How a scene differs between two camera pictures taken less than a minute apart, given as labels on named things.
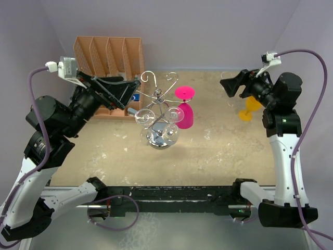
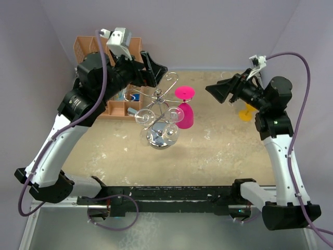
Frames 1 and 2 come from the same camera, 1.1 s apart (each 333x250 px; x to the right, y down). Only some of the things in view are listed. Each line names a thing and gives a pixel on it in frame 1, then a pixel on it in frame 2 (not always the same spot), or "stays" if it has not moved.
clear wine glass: (173, 114) stays
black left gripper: (110, 91) → (145, 77)
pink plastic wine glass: (185, 92) stays
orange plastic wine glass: (252, 104) stays
